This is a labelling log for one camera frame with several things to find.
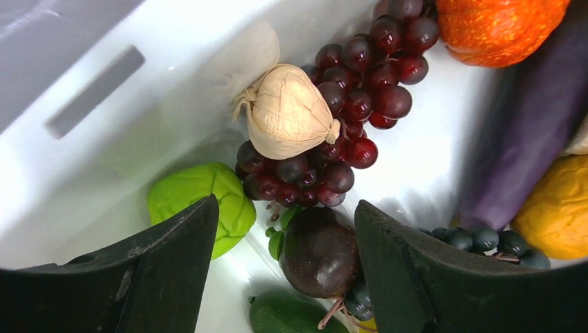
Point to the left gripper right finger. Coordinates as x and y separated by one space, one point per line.
420 284

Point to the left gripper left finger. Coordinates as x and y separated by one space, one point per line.
152 281

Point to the orange fruit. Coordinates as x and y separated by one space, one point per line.
554 217

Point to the black grape bunch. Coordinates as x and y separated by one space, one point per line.
506 246

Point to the dark plum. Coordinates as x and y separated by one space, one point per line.
317 252

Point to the green avocado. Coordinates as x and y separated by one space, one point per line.
284 312

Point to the garlic bulb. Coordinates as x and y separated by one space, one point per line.
286 114

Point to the dark red grape bunch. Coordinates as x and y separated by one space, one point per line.
364 81

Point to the purple eggplant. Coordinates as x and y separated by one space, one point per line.
539 110

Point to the orange persimmon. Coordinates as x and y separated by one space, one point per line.
496 33

